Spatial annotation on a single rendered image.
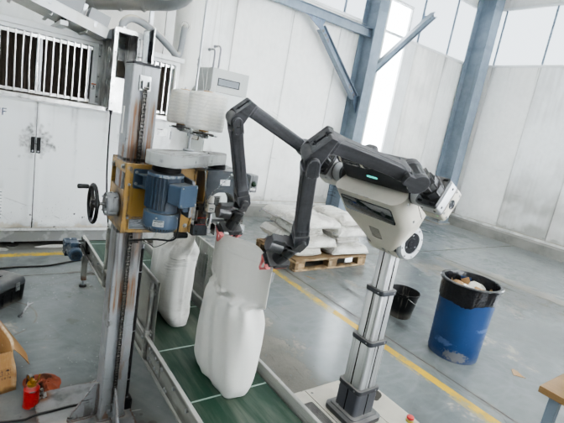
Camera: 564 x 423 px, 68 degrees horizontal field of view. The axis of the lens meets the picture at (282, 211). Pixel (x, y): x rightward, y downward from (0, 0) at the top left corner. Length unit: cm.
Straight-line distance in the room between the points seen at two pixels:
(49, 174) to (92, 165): 40
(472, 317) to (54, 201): 395
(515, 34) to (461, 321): 788
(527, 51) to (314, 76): 477
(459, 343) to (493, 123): 716
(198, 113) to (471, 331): 274
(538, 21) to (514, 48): 60
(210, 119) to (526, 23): 928
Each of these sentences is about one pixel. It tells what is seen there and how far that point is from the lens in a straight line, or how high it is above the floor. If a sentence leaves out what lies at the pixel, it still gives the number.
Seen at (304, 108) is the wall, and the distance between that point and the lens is 737.
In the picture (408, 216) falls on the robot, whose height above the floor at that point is 135.
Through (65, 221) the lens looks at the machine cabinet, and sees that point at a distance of 479.
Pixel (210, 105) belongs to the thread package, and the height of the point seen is 163.
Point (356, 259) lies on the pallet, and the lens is 554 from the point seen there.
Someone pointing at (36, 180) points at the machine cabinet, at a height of 68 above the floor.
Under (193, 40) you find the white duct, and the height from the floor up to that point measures 235.
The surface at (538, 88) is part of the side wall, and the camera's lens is 1005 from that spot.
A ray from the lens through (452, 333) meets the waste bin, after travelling 371.
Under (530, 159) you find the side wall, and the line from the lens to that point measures 983.
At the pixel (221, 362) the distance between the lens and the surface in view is 201.
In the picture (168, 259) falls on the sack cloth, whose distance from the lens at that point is 245.
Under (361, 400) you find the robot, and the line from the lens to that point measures 225.
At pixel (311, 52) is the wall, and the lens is 743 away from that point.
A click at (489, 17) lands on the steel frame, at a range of 1074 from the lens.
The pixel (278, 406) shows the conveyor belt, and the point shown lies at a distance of 208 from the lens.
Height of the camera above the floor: 162
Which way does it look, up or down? 12 degrees down
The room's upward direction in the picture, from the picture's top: 10 degrees clockwise
